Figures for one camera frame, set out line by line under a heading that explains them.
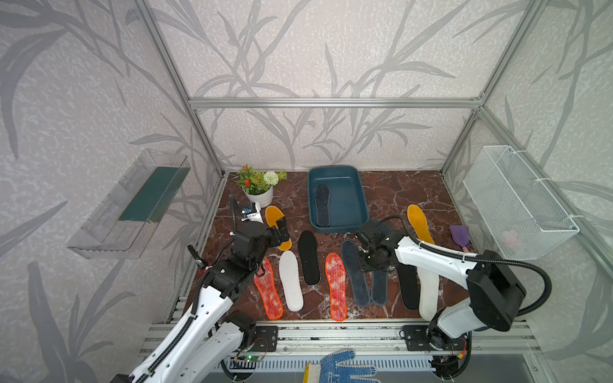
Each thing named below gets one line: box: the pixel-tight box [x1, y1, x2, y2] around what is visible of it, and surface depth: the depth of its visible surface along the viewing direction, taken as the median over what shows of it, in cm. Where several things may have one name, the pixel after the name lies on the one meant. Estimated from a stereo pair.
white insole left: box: [279, 250, 305, 312], surface depth 87 cm
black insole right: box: [396, 260, 422, 311], surface depth 84 cm
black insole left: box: [297, 230, 321, 286], surface depth 93 cm
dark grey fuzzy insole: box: [314, 182, 332, 228], surface depth 108 cm
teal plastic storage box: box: [307, 165, 370, 234], surface depth 110 cm
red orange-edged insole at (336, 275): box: [325, 252, 348, 322], surface depth 86 cm
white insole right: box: [417, 267, 440, 322], surface depth 83 cm
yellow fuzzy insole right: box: [407, 204, 436, 245], surface depth 104 cm
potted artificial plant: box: [235, 164, 289, 209], surface depth 101 cm
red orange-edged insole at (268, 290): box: [253, 256, 284, 321], surface depth 84 cm
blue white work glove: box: [302, 349, 382, 383], surface depth 69 cm
